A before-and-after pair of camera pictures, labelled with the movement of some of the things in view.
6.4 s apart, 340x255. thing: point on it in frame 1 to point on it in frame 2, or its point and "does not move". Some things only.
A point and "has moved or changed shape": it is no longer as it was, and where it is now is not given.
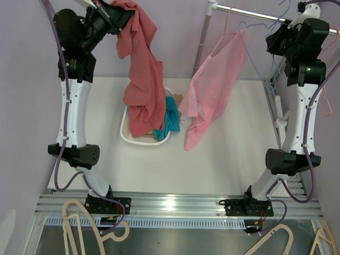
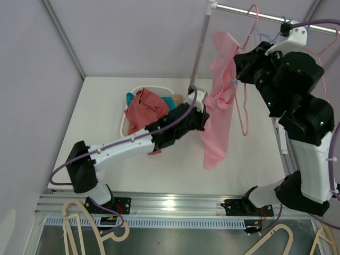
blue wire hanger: [246, 46] to [266, 35]
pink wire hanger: [224, 33] to [246, 133]
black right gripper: [273, 40] to [246, 62]
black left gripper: [115, 17] to [203, 117]
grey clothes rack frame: [273, 92] does not move
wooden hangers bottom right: [289, 243] does not move
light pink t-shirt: [213, 85] has moved or changed shape
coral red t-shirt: [145, 98] has moved or changed shape
